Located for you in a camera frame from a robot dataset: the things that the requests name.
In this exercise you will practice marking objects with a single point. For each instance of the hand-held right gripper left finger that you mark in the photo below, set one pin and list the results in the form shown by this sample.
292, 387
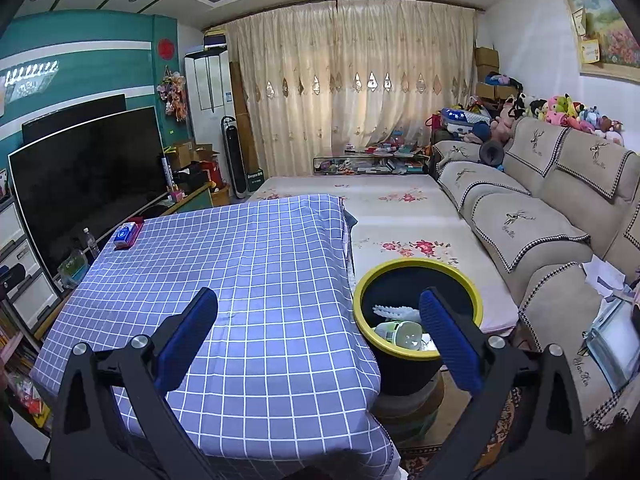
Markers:
187, 340

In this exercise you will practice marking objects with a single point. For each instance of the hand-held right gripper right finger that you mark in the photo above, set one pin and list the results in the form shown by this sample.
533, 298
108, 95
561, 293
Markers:
450, 340

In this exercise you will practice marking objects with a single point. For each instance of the green and white cup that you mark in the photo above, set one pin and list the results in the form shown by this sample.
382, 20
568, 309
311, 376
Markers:
402, 335

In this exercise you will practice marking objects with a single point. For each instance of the black yellow-rimmed trash bin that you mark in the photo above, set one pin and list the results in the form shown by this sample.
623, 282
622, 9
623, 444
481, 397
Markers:
400, 280

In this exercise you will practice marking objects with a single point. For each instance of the white drawer unit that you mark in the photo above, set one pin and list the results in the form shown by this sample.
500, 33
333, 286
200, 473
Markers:
15, 260

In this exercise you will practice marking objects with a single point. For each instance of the stack of round stools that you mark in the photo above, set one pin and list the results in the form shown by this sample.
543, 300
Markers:
410, 410

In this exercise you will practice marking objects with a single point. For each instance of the clear water bottle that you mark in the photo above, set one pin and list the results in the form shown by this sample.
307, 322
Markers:
91, 244

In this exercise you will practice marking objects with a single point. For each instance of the shelf of books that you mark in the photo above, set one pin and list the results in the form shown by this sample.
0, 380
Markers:
20, 375

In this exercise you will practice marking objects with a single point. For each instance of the large black television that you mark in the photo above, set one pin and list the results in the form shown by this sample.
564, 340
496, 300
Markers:
90, 185

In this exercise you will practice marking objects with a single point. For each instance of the blue tissue pack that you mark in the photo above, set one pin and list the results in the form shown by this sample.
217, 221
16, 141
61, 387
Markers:
126, 232

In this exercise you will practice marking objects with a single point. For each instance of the floral floor mattress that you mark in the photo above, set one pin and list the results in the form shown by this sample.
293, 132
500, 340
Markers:
400, 220

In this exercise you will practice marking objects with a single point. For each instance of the yellow and teal TV cabinet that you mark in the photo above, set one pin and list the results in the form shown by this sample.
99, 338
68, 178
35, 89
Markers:
195, 200

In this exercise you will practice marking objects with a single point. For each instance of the beige sofa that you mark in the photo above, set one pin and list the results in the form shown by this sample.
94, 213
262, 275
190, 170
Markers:
550, 220

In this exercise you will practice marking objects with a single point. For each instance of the papers on sofa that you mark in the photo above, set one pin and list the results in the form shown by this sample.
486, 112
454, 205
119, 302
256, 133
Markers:
615, 325

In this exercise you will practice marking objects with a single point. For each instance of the badminton tube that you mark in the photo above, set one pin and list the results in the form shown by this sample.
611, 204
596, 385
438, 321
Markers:
167, 170

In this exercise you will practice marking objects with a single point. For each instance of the green crate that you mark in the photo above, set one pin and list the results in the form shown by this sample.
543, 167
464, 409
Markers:
255, 180

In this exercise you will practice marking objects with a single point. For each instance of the open cardboard box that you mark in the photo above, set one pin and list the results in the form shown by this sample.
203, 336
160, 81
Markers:
192, 155

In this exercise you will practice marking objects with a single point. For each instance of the black tower fan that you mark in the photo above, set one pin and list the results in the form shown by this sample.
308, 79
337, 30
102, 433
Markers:
234, 157

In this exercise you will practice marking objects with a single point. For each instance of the low glass shelf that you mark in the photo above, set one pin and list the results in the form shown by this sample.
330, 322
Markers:
370, 162

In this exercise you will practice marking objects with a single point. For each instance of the white standing air conditioner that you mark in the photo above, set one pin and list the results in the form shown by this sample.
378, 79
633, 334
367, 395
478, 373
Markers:
207, 110

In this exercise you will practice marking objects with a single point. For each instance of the row of stuffed toys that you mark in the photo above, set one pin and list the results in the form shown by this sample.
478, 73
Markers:
560, 112

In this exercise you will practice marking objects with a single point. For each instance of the stack of cardboard boxes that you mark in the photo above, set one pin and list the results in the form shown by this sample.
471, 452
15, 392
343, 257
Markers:
487, 72

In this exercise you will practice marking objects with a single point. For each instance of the beige curtain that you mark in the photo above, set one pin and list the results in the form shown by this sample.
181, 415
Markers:
350, 85

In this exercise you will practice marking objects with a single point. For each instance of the artificial flower wall decoration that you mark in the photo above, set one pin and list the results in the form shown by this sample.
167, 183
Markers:
172, 94

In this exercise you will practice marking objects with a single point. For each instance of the red round wall ornament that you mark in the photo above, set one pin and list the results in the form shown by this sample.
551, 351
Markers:
166, 47

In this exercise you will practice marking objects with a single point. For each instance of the framed wall painting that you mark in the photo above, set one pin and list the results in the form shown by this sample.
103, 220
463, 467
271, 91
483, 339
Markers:
605, 25

